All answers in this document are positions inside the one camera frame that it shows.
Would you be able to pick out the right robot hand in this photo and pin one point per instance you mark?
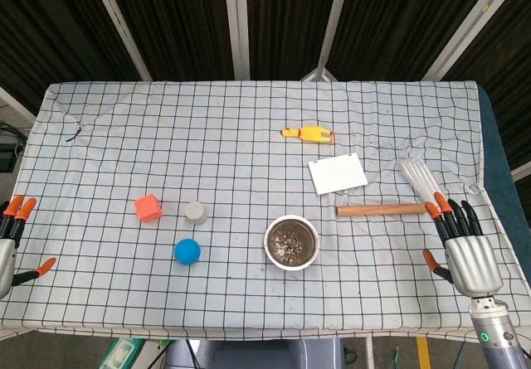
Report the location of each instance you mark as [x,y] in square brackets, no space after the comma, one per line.
[473,261]

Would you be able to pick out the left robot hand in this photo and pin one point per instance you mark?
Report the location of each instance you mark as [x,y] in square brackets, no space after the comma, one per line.
[5,257]

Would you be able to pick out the wooden stick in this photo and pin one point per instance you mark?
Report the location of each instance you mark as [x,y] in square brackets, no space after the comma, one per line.
[381,210]

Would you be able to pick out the clear plastic tube bundle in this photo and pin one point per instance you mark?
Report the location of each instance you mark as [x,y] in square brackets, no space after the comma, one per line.
[417,176]

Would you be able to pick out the black electronic device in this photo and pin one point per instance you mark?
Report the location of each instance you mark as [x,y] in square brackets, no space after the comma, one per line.
[7,153]

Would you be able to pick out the orange cube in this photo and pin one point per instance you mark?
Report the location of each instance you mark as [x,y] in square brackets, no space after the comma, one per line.
[147,209]

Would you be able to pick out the green white box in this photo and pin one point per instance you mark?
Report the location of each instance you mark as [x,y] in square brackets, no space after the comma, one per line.
[120,354]

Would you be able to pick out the metal cup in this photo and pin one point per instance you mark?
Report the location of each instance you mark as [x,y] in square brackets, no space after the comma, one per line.
[315,249]

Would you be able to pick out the white rectangular board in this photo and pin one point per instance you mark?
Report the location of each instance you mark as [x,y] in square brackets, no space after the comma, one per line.
[337,174]

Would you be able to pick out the blue ball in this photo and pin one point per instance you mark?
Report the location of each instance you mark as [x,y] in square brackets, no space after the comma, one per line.
[187,252]

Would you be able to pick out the crushed nut pieces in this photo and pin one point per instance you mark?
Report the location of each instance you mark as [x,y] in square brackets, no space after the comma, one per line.
[290,242]

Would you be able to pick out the grey cylinder block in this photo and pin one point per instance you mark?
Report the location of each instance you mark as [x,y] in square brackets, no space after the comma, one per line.
[196,213]

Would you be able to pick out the yellow rubber chicken toy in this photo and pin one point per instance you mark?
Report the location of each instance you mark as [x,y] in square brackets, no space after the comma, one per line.
[311,133]

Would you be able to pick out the checkered white tablecloth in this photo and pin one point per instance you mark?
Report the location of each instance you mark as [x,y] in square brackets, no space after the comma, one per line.
[232,157]

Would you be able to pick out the white frame beam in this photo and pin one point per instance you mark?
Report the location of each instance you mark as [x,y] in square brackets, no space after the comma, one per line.
[332,20]
[469,25]
[16,105]
[120,25]
[237,25]

